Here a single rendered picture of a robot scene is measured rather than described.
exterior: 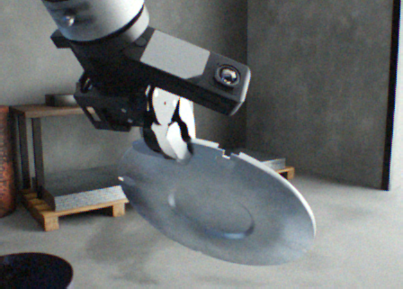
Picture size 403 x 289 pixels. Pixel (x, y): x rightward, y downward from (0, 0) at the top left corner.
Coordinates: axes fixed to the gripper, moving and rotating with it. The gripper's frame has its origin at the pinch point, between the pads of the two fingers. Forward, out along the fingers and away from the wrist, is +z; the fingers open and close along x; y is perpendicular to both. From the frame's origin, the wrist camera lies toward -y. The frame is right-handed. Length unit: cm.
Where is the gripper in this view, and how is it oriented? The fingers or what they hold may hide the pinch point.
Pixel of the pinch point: (190, 153)
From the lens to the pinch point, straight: 47.0
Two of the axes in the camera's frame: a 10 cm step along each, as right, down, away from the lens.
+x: -2.5, 8.0, -5.4
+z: 2.5, 6.0, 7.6
